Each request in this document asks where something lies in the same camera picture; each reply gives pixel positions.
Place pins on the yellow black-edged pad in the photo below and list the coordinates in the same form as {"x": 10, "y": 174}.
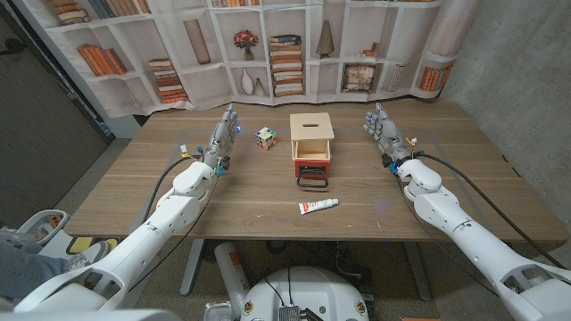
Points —
{"x": 79, "y": 245}
{"x": 111, "y": 243}

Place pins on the multicolour puzzle cube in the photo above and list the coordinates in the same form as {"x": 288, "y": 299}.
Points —
{"x": 266, "y": 138}

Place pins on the light wooden slotted box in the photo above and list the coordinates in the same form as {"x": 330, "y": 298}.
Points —
{"x": 311, "y": 126}

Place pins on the white cylinder with orange label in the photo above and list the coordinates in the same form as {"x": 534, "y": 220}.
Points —
{"x": 229, "y": 267}

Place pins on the printed bookshelf backdrop cloth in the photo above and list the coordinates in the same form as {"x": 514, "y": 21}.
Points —
{"x": 201, "y": 84}

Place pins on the grey metal table leg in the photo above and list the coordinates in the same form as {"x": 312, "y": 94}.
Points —
{"x": 192, "y": 267}
{"x": 417, "y": 272}

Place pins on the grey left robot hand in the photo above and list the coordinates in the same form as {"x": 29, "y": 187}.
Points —
{"x": 221, "y": 145}

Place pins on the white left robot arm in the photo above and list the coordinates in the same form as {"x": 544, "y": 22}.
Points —
{"x": 147, "y": 232}

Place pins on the white red toothpaste tube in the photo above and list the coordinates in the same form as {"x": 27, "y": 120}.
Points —
{"x": 317, "y": 206}

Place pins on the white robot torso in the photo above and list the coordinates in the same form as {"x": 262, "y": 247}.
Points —
{"x": 308, "y": 290}

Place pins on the person in blue jeans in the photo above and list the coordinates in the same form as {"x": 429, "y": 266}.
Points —
{"x": 22, "y": 272}

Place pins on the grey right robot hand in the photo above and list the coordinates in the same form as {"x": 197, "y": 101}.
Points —
{"x": 390, "y": 138}

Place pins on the crumpled silver foil tray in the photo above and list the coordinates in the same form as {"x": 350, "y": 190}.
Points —
{"x": 218, "y": 312}

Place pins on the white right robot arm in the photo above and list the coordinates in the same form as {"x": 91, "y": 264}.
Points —
{"x": 482, "y": 249}

